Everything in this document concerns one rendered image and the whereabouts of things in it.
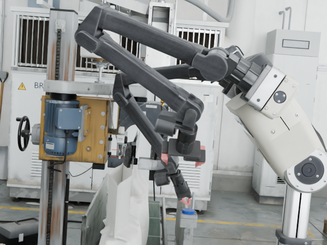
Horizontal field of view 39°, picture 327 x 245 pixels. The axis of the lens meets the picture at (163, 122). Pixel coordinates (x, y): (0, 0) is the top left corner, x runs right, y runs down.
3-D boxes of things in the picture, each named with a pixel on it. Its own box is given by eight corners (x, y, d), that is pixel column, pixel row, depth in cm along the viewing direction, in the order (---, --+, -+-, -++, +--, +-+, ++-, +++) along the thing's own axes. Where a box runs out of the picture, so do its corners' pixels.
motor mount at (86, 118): (83, 143, 206) (86, 106, 205) (68, 141, 206) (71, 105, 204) (92, 134, 234) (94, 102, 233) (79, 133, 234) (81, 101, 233)
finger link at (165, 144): (160, 154, 158) (162, 137, 150) (181, 156, 158) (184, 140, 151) (159, 171, 153) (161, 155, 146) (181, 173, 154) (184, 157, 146)
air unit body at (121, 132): (125, 159, 221) (127, 127, 220) (115, 159, 221) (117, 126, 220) (125, 158, 226) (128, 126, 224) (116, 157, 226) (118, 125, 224)
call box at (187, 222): (196, 228, 217) (197, 216, 216) (179, 227, 217) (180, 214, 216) (195, 223, 225) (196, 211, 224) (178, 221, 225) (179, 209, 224)
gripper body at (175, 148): (168, 141, 151) (170, 127, 146) (199, 144, 152) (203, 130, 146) (167, 157, 147) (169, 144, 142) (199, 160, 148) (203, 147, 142)
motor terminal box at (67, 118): (80, 135, 202) (82, 108, 201) (57, 135, 198) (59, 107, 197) (75, 132, 210) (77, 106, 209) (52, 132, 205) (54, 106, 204)
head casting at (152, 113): (166, 160, 227) (171, 99, 225) (116, 156, 227) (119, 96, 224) (165, 150, 257) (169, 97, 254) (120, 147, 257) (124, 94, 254)
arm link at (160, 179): (172, 162, 204) (175, 154, 212) (148, 166, 208) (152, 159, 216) (180, 186, 208) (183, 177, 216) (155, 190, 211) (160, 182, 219)
